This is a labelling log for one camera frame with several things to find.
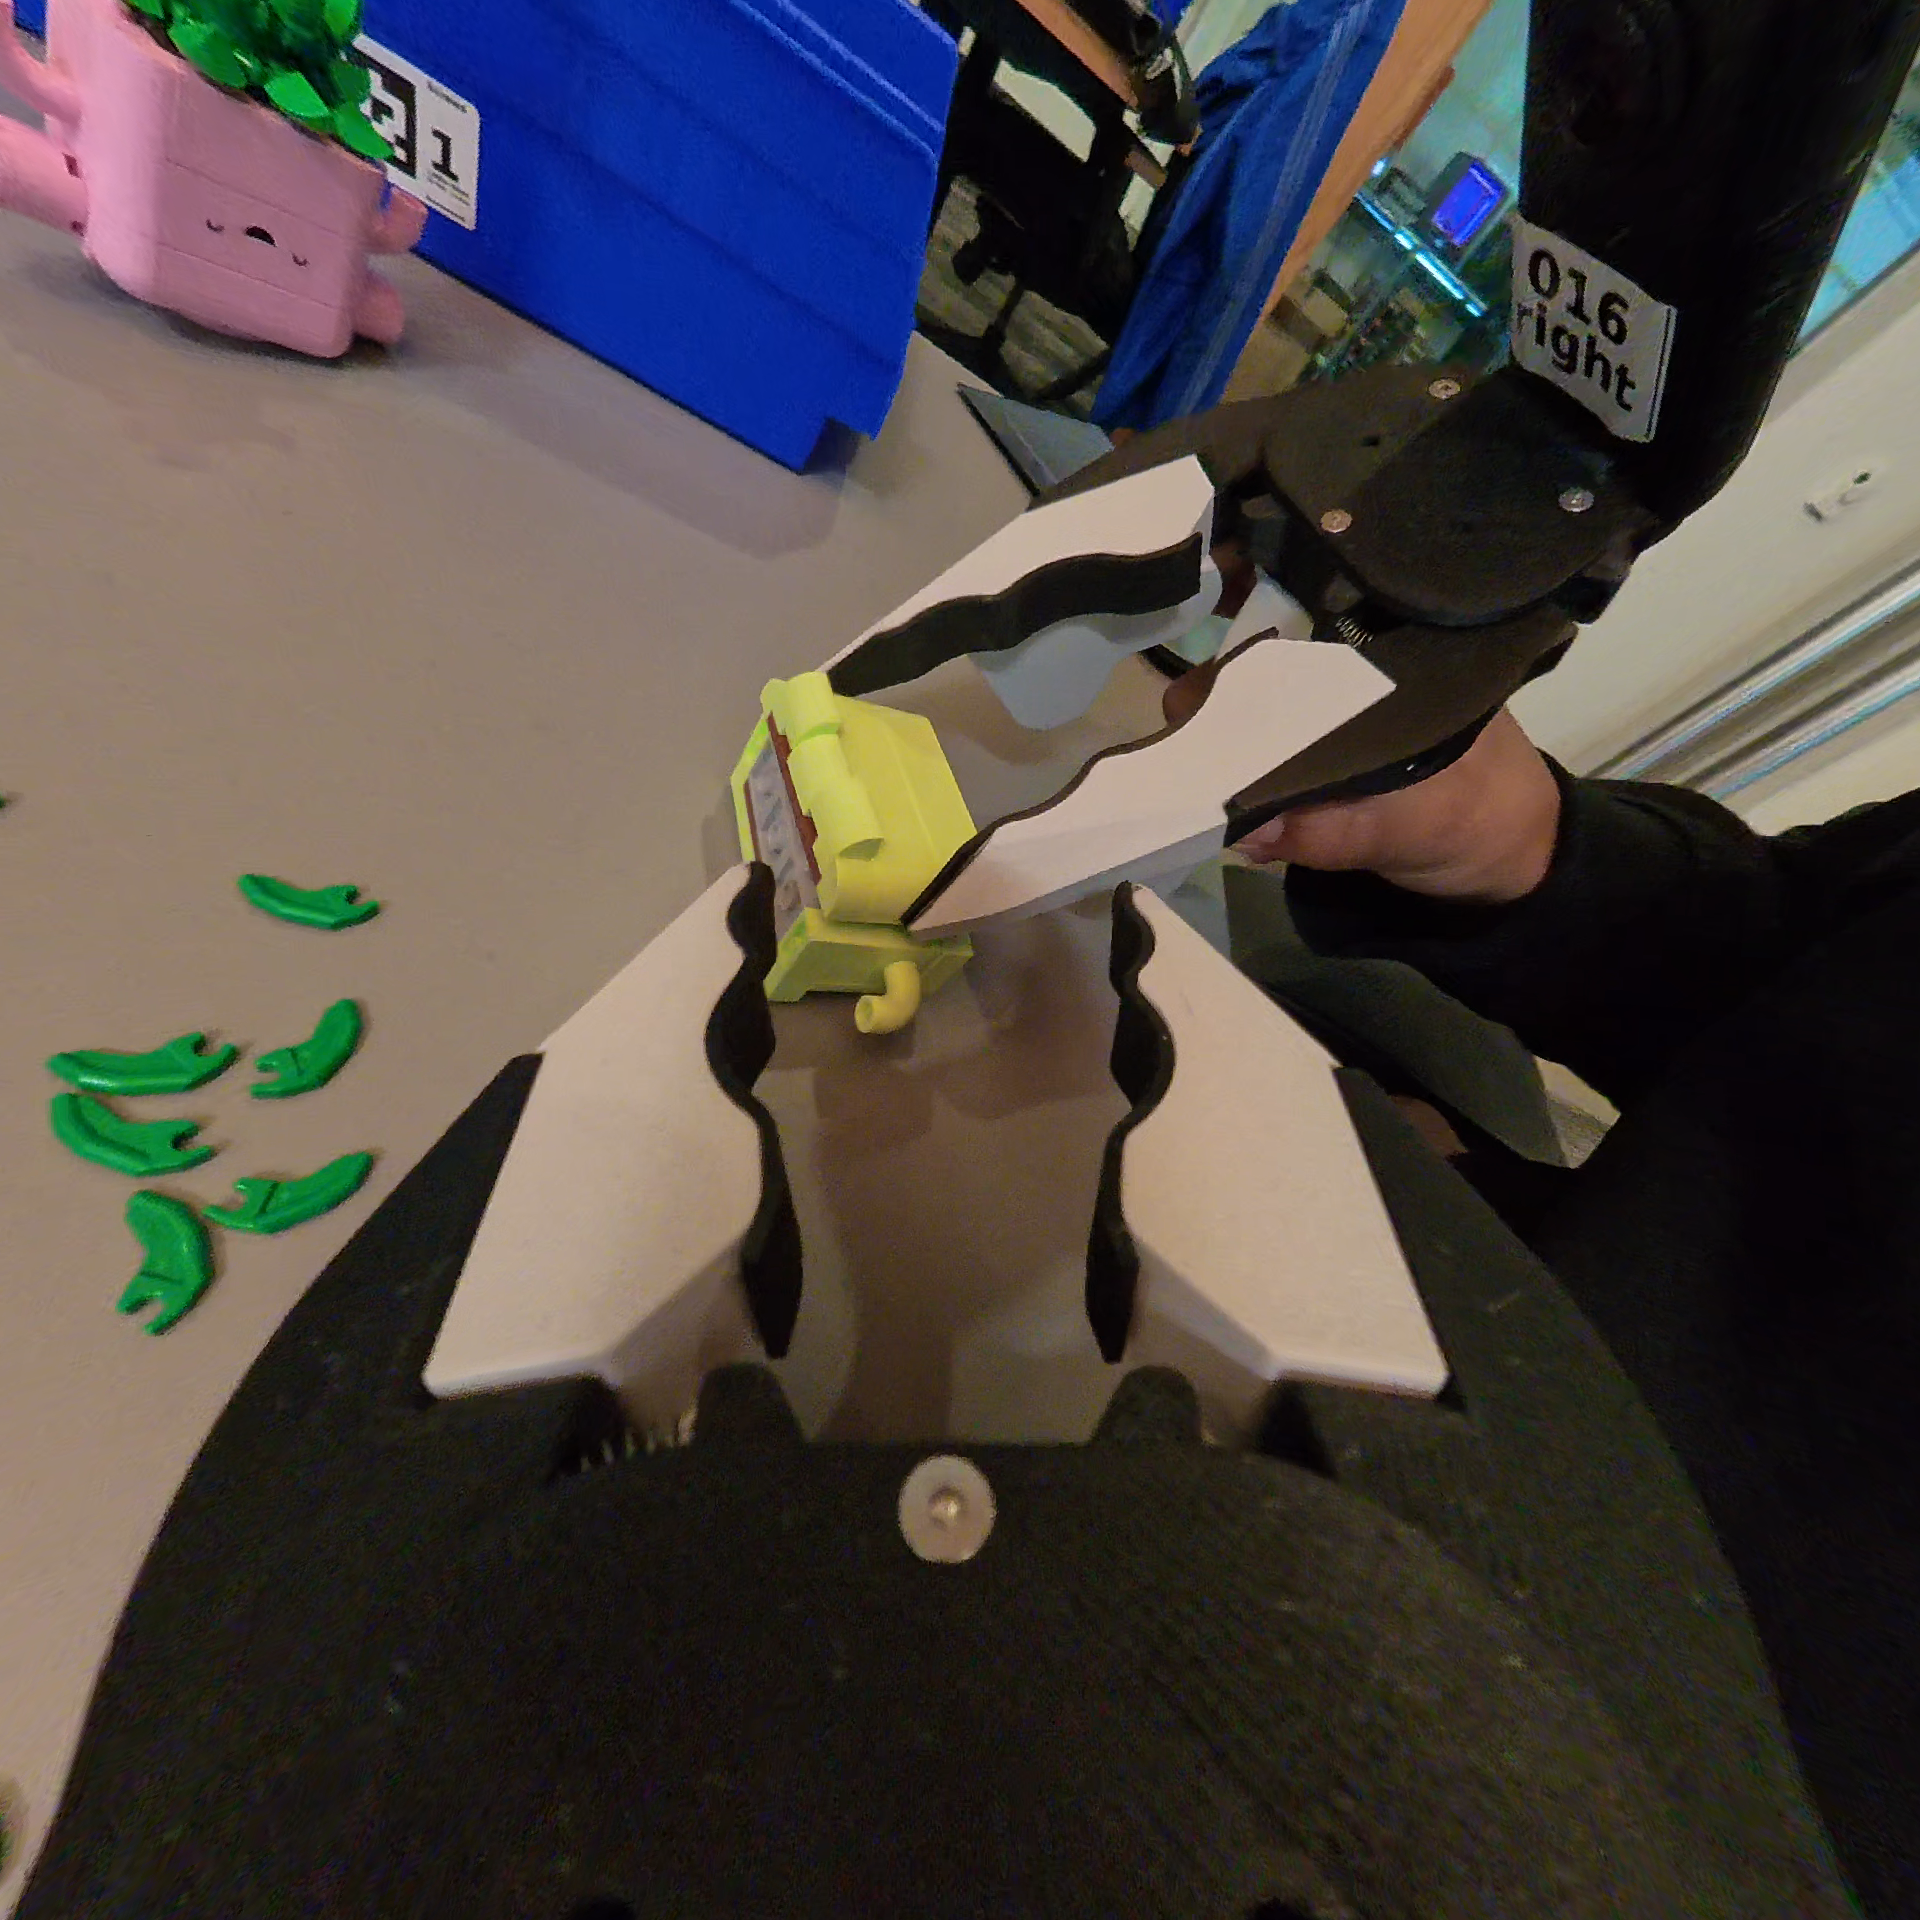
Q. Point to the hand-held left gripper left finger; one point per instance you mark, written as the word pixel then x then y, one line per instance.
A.
pixel 602 1197

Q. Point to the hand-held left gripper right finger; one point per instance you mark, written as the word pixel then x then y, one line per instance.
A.
pixel 1287 1216

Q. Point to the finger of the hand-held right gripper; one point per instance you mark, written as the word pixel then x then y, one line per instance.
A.
pixel 1035 540
pixel 1198 761

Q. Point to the small lime curved brick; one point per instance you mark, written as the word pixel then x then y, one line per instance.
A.
pixel 808 702

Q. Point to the large lime brick assembly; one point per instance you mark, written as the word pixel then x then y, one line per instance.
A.
pixel 885 840

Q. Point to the long lime curved brick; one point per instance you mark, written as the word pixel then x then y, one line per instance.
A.
pixel 843 812

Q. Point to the person's right hand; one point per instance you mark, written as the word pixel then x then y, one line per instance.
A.
pixel 1425 812

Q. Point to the dark grey flat panel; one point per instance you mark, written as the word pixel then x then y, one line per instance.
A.
pixel 1035 435

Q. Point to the small blue-lit monitor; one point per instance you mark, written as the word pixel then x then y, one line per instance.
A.
pixel 1465 203

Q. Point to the wooden pillar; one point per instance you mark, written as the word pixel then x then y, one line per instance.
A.
pixel 1366 153

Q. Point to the scattered green leaf pieces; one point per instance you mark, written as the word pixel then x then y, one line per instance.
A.
pixel 165 1259

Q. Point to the person's dark clothing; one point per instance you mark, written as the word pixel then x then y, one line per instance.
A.
pixel 1724 1348

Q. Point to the blue plastic bin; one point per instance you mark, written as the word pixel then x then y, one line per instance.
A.
pixel 702 176

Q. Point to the wooden office desk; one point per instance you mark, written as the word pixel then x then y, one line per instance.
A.
pixel 1104 43

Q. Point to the white printed tag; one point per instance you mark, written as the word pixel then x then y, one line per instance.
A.
pixel 426 143

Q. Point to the pink toy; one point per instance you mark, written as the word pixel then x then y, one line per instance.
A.
pixel 224 196

